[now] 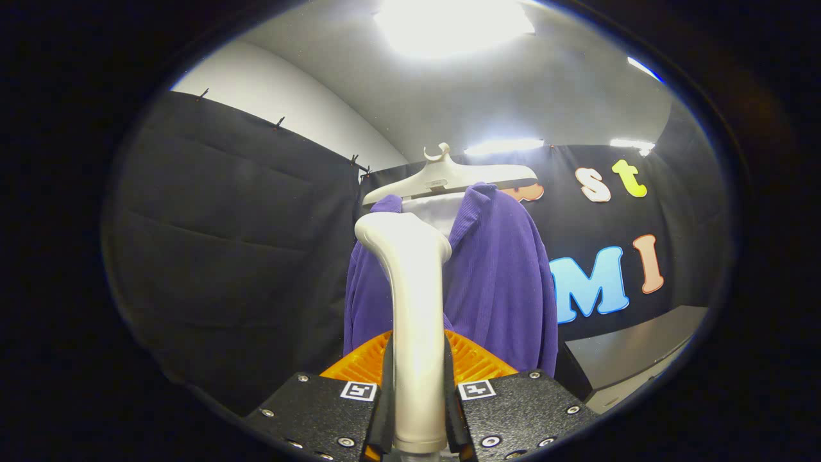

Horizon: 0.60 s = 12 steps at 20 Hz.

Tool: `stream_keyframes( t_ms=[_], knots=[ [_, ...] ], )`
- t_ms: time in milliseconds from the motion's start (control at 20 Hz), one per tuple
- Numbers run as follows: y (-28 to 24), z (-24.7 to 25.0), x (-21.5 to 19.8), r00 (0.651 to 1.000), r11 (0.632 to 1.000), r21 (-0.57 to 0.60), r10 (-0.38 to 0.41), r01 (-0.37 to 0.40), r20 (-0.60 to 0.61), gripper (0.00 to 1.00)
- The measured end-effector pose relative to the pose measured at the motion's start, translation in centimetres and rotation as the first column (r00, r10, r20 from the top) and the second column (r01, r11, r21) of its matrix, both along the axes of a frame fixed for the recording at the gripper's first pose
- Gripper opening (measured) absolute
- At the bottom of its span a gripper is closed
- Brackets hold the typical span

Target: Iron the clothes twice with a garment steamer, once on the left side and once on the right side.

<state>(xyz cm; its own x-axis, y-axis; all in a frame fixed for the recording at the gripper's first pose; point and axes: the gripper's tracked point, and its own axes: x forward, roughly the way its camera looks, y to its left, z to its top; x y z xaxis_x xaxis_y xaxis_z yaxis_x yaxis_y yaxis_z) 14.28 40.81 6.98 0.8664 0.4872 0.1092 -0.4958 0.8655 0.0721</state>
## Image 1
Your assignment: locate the grey cabinet with dark top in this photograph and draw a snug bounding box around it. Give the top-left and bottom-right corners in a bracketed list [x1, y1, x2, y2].
[555, 305, 709, 415]

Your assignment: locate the white clothes hanger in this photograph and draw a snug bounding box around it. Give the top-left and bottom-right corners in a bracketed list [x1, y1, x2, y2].
[362, 142, 538, 206]

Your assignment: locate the large ceiling light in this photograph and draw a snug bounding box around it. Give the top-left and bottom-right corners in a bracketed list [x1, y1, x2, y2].
[374, 0, 536, 60]

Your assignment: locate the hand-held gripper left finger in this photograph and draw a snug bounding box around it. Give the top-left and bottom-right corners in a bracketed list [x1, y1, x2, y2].
[244, 330, 396, 462]

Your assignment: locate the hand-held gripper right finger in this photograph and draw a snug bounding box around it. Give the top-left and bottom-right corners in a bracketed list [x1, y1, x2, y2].
[444, 330, 600, 462]

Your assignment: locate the white garment steamer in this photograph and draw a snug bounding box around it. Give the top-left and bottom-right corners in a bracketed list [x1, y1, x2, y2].
[354, 212, 453, 455]

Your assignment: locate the purple jacket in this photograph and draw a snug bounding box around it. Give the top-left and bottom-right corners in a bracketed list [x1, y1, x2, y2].
[343, 183, 559, 378]

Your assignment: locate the long strip ceiling light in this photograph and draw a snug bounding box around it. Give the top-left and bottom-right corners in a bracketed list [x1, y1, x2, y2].
[465, 138, 545, 157]

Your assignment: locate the small ceiling light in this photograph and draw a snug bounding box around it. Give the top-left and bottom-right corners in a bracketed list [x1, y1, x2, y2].
[609, 138, 656, 157]

